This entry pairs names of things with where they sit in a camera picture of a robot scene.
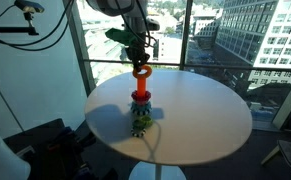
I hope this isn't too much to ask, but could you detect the dark green ring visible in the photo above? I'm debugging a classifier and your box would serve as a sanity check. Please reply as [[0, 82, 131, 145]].
[[131, 119, 147, 132]]

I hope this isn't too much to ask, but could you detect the orange ring holder post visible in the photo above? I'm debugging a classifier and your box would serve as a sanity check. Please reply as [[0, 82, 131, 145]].
[[137, 78, 146, 97]]

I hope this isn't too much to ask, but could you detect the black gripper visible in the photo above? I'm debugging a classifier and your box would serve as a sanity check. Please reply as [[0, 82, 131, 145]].
[[126, 33, 150, 69]]

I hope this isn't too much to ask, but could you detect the black white checkered ring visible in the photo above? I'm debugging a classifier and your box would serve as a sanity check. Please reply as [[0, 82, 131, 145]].
[[130, 128, 147, 138]]

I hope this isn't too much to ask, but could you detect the red ring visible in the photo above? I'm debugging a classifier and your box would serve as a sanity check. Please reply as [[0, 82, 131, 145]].
[[130, 90, 152, 107]]

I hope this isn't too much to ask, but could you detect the black cart with clutter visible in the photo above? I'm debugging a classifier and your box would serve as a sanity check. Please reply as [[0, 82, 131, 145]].
[[4, 118, 118, 180]]

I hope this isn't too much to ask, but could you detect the blue ring with checkered rim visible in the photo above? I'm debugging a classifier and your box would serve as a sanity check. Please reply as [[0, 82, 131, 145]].
[[130, 101, 153, 117]]

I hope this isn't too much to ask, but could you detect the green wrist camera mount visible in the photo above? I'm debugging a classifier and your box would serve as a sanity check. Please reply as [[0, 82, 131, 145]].
[[105, 28, 137, 46]]

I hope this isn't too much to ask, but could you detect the light green ring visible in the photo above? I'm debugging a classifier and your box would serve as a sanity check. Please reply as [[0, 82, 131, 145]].
[[139, 115, 154, 128]]

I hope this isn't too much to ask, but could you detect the orange dotted ring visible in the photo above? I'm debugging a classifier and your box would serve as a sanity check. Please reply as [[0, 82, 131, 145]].
[[132, 64, 153, 80]]

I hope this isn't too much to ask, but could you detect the white round table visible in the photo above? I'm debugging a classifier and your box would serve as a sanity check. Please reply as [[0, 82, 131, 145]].
[[85, 70, 252, 180]]

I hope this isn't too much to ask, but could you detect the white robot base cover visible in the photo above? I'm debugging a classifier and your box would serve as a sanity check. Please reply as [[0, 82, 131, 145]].
[[0, 137, 31, 180]]

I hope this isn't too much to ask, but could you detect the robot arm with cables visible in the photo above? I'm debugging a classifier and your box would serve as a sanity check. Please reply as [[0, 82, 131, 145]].
[[84, 0, 161, 44]]

